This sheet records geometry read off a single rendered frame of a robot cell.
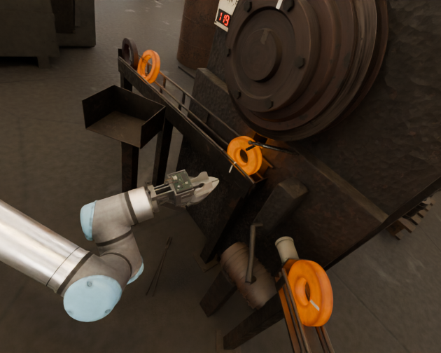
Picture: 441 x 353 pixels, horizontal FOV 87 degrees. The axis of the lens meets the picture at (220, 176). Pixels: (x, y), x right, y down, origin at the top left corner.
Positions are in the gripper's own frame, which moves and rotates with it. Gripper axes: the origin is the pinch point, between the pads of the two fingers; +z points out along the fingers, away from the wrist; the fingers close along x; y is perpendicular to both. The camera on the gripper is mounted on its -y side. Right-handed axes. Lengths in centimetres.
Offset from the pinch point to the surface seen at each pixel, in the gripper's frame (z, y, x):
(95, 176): -45, -81, 72
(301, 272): 10.9, -1.6, -33.7
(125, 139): -20, -19, 43
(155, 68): 7, -21, 89
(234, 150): 17.1, -9.3, 14.8
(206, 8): 121, -72, 264
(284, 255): 12.0, -7.2, -27.6
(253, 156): 20.0, -4.8, 7.4
